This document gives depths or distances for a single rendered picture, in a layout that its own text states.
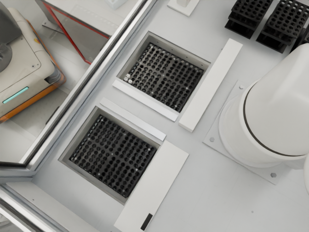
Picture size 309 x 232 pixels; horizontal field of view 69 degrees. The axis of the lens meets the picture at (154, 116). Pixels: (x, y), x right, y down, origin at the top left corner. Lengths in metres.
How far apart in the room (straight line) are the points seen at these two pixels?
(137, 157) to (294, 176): 0.46
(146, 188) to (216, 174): 0.20
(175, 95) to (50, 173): 0.46
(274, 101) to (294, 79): 0.04
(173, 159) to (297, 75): 0.40
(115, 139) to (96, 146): 0.06
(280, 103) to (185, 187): 0.37
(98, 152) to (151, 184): 0.21
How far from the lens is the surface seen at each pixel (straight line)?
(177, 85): 0.78
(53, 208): 0.68
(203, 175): 0.68
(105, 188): 0.81
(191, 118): 0.66
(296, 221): 0.77
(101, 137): 0.76
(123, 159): 0.73
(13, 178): 0.70
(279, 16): 0.82
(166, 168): 0.66
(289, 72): 0.41
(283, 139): 0.48
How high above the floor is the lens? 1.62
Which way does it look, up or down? 75 degrees down
